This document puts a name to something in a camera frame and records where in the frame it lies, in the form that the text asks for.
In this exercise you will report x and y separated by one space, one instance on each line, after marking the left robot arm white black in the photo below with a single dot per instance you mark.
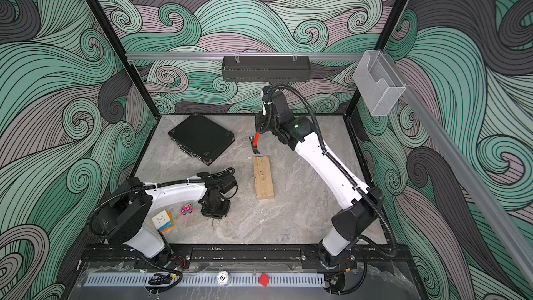
120 218

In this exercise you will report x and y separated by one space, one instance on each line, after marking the aluminium wall rail right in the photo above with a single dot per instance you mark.
516 244

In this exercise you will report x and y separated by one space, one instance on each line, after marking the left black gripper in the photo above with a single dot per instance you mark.
224 213

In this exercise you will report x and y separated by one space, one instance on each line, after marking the white round knob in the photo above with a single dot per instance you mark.
223 278

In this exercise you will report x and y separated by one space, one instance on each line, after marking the black hard case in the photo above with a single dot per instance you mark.
201 138

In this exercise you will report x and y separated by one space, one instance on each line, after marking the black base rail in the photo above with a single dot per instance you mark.
196 257

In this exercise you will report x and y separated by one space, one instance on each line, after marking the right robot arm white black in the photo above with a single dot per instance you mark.
288 115

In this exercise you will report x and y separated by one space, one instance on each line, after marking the claw hammer orange black handle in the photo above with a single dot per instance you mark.
254 143

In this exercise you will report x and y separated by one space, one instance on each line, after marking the pink toy car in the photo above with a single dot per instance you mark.
186 209

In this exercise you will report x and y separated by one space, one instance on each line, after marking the clear mesh wall holder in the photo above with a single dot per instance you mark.
379 82

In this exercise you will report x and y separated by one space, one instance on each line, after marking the aluminium wall rail back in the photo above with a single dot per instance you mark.
218 56

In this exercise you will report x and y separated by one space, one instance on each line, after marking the rubiks cube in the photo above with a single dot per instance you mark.
163 221

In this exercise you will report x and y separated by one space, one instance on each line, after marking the red cube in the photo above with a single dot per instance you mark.
264 280

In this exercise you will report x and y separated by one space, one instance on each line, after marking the wooden block with nails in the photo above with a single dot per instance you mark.
263 178

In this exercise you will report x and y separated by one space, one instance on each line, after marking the white slotted cable duct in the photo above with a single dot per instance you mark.
207 279

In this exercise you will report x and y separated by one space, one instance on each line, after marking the aluminium wall rail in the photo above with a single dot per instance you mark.
516 244
218 56

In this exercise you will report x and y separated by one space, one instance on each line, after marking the black wall tray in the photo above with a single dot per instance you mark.
266 68

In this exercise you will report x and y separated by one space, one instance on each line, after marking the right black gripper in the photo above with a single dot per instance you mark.
261 127

